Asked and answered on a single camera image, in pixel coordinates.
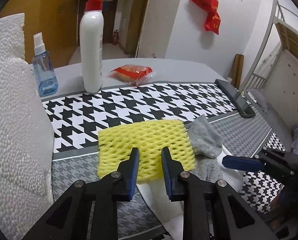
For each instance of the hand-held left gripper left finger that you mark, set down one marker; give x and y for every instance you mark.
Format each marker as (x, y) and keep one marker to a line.
(133, 172)

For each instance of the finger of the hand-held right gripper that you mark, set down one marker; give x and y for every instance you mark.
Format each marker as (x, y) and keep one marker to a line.
(281, 158)
(241, 163)

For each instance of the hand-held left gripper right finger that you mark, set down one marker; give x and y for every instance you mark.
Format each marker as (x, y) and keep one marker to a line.
(167, 172)

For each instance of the white paper towel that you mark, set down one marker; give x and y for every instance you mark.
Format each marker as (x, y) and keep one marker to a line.
(155, 205)

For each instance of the yellow foam net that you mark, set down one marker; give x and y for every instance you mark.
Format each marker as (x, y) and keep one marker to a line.
(144, 137)

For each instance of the grey sock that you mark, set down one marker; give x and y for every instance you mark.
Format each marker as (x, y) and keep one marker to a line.
(205, 137)

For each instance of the white foam box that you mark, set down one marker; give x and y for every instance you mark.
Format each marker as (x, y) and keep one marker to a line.
(13, 105)

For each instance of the houndstooth table runner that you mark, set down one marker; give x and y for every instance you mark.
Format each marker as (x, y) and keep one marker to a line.
(113, 110)

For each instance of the grey folded bedding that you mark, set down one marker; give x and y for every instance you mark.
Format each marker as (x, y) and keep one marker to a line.
(257, 96)

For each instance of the black smartphone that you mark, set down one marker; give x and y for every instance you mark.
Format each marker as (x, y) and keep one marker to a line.
(235, 95)

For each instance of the wooden board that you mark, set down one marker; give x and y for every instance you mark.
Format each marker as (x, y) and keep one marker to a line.
(237, 67)

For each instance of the red snack packet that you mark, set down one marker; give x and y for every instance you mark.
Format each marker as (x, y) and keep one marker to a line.
(128, 71)

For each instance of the grey tablecloth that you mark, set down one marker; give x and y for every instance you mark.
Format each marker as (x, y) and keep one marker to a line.
(176, 70)

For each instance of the metal bunk bed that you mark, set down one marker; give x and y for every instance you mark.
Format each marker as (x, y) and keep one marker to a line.
(289, 37)

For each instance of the white pump bottle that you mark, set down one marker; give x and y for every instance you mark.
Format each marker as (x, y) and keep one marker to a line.
(91, 55)

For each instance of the blue spray bottle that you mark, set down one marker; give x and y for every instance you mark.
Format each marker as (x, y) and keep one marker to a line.
(45, 77)

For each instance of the red fire extinguisher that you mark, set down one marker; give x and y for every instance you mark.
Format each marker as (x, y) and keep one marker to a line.
(115, 37)

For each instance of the wooden side door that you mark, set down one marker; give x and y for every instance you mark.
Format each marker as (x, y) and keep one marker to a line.
(133, 17)

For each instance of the brown entrance door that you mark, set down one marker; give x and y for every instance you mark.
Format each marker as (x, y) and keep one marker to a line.
(110, 15)

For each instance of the wooden wardrobe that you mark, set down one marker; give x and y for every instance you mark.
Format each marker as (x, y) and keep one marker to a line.
(51, 17)

